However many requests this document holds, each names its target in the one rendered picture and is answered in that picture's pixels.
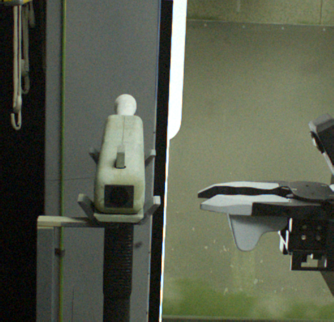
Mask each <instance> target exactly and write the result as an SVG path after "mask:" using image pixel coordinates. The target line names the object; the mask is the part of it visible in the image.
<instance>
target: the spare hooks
mask: <svg viewBox="0 0 334 322"><path fill-rule="evenodd" d="M39 7H40V34H42V62H43V64H42V66H43V69H44V73H45V57H46V27H45V17H44V0H39ZM21 10H22V21H21ZM13 15H14V35H13V50H14V98H13V101H14V104H13V108H14V112H15V113H18V125H17V126H16V124H15V119H14V114H10V122H12V126H13V128H15V130H16V131H17V130H19V128H20V125H21V119H22V117H21V105H22V99H21V94H27V93H28V92H29V88H30V85H29V82H30V80H29V56H28V51H29V27H28V26H27V21H28V20H29V23H30V26H31V27H32V28H34V27H35V13H34V9H33V0H31V1H30V11H28V2H26V3H24V5H22V6H19V63H18V7H14V8H13ZM22 27H23V58H24V60H22V59H21V38H22ZM18 73H19V79H18ZM21 75H22V76H23V77H25V80H24V82H25V87H24V88H25V89H24V90H22V89H21Z"/></svg>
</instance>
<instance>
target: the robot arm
mask: <svg viewBox="0 0 334 322"><path fill-rule="evenodd" d="M309 127H310V128H311V132H309V133H310V136H311V138H312V143H313V145H315V146H316V147H317V149H318V151H319V152H320V153H322V154H323V155H324V157H325V160H326V162H327V163H328V165H329V167H330V169H331V171H332V173H333V175H334V118H332V117H331V115H330V114H328V113H325V114H322V115H321V116H320V117H318V118H316V119H315V120H312V121H310V122H309ZM197 198H206V199H208V200H206V201H204V202H202V203H201V205H200V209H201V210H207V211H210V212H218V213H224V214H226V217H227V221H228V226H229V227H230V229H231V230H232V234H233V237H234V242H235V246H236V248H237V249H238V250H239V251H244V252H246V251H252V250H253V249H254V248H255V245H256V244H257V243H258V241H259V240H260V238H261V236H262V235H263V234H265V233H274V232H279V236H281V244H280V249H281V252H282V254H283V255H291V265H290V270H314V271H318V272H334V184H332V185H330V186H329V185H328V184H325V183H322V182H309V181H294V182H289V181H281V180H255V181H244V182H228V183H223V184H213V185H211V186H209V187H207V188H205V189H204V190H202V191H199V192H198V196H197ZM307 255H311V257H312V260H322V256H323V255H325V256H326V267H313V266H301V264H302V263H306V262H307Z"/></svg>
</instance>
